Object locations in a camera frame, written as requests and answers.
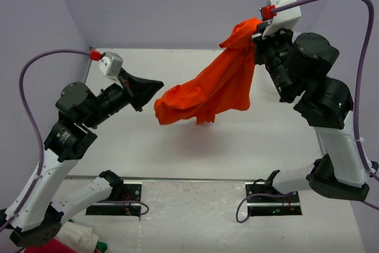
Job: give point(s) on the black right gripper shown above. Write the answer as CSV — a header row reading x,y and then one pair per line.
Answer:
x,y
260,43

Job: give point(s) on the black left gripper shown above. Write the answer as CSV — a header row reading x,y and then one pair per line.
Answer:
x,y
142,90

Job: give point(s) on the orange t shirt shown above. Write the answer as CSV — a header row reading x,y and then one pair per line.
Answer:
x,y
223,85

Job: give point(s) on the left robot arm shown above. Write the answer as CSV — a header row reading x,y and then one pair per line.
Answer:
x,y
37,215

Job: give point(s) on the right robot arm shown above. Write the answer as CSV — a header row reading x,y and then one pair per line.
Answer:
x,y
298,67

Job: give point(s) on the white folded shirt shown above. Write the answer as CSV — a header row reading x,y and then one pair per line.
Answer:
x,y
63,237

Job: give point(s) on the green folded shirt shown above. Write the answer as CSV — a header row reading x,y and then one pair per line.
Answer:
x,y
102,246

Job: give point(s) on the pink folded shirt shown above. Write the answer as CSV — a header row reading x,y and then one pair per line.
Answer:
x,y
54,246

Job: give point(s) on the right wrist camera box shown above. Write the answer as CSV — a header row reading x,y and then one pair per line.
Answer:
x,y
286,19

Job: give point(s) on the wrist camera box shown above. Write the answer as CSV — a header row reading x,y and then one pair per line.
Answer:
x,y
110,64
286,19

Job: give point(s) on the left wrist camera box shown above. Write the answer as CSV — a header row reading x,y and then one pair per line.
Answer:
x,y
110,64

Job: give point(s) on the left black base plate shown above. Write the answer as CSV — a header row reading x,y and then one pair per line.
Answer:
x,y
116,204

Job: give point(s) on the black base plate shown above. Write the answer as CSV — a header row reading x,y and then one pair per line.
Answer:
x,y
274,206
116,204

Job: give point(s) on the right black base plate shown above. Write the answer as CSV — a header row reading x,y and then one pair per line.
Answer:
x,y
274,206

